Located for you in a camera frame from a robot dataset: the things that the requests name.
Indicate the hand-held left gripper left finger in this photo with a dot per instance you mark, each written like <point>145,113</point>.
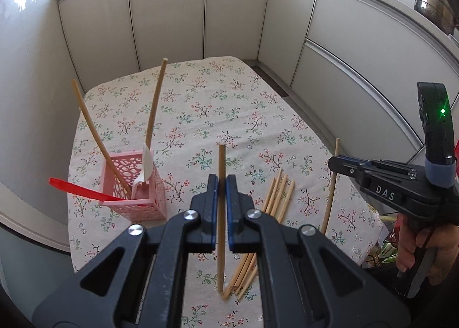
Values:
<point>213,206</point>

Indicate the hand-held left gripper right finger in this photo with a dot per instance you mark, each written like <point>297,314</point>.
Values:
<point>231,206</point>

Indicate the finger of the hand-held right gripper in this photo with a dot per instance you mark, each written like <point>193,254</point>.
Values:
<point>394,166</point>
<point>344,167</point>

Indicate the bamboo chopstick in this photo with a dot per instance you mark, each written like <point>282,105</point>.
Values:
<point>222,163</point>
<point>93,123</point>
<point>328,206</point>
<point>157,98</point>

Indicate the pile of wooden chopsticks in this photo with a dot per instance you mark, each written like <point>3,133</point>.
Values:
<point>278,195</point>

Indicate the pink perforated utensil holder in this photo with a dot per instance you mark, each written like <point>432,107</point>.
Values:
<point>154,202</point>

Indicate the red plastic spoon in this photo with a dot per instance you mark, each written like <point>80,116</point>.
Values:
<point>71,186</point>

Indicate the person's right hand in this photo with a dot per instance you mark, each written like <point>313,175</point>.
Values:
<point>448,242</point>

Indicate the colourful snack packets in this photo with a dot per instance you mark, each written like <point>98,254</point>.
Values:
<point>385,242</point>

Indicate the floral tablecloth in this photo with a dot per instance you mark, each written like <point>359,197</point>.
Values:
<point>215,105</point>

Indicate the stainless steel pot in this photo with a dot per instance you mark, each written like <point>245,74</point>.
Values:
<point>432,1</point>

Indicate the white kitchen cabinets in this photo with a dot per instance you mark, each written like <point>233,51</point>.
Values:
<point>233,8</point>

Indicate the frosted glass sliding door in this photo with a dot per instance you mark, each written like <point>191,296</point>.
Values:
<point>21,267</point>

